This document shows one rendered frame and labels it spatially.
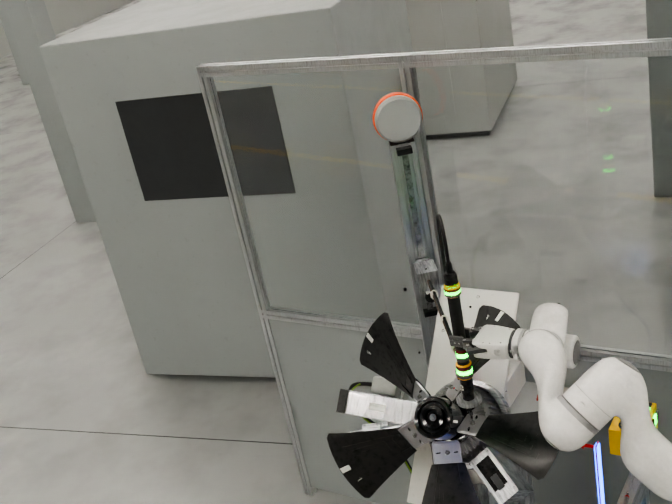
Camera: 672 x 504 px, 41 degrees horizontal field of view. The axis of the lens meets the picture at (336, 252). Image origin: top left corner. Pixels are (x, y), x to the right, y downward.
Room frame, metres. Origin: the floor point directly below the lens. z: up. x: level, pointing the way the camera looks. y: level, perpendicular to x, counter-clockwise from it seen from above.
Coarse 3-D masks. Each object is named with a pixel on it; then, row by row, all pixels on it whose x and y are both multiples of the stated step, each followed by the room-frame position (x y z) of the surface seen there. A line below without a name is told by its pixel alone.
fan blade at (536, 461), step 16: (496, 416) 2.07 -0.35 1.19; (512, 416) 2.05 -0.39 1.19; (528, 416) 2.03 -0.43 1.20; (480, 432) 2.02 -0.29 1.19; (496, 432) 2.00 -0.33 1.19; (512, 432) 1.98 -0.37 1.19; (528, 432) 1.97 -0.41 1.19; (496, 448) 1.95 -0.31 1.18; (512, 448) 1.93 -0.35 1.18; (528, 448) 1.92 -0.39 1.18; (544, 448) 1.90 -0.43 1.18; (528, 464) 1.88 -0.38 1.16; (544, 464) 1.86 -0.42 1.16
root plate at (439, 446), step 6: (432, 444) 2.06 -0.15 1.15; (438, 444) 2.07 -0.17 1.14; (444, 444) 2.07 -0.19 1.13; (450, 444) 2.07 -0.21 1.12; (456, 444) 2.08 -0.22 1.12; (432, 450) 2.05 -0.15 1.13; (438, 450) 2.05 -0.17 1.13; (444, 450) 2.06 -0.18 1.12; (450, 450) 2.06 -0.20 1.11; (456, 450) 2.06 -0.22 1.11; (438, 456) 2.04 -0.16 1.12; (444, 456) 2.05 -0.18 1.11; (450, 456) 2.05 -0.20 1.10; (456, 456) 2.05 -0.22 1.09; (438, 462) 2.03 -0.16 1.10; (444, 462) 2.03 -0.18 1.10; (450, 462) 2.04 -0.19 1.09; (456, 462) 2.04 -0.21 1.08
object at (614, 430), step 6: (654, 408) 2.11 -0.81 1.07; (618, 420) 2.09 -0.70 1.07; (612, 426) 2.07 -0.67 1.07; (618, 426) 2.06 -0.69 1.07; (612, 432) 2.05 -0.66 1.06; (618, 432) 2.04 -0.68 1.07; (612, 438) 2.05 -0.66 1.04; (618, 438) 2.04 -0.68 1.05; (612, 444) 2.05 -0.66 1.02; (618, 444) 2.04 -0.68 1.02; (612, 450) 2.06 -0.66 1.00; (618, 450) 2.05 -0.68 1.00
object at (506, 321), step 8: (480, 312) 2.30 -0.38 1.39; (488, 312) 2.27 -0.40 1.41; (496, 312) 2.23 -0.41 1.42; (504, 312) 2.21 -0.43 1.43; (480, 320) 2.27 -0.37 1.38; (488, 320) 2.24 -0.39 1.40; (504, 320) 2.18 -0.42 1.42; (512, 320) 2.16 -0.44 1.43; (512, 328) 2.14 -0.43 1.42; (472, 360) 2.16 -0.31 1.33; (480, 360) 2.13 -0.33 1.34; (488, 360) 2.11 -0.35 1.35; (456, 376) 2.19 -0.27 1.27
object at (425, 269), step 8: (416, 264) 2.71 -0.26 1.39; (424, 264) 2.70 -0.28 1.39; (432, 264) 2.69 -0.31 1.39; (416, 272) 2.66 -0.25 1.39; (424, 272) 2.64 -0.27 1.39; (432, 272) 2.64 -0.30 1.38; (416, 280) 2.70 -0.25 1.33; (424, 280) 2.64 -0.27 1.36; (432, 280) 2.64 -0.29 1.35; (424, 288) 2.64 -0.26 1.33; (440, 288) 2.64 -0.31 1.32
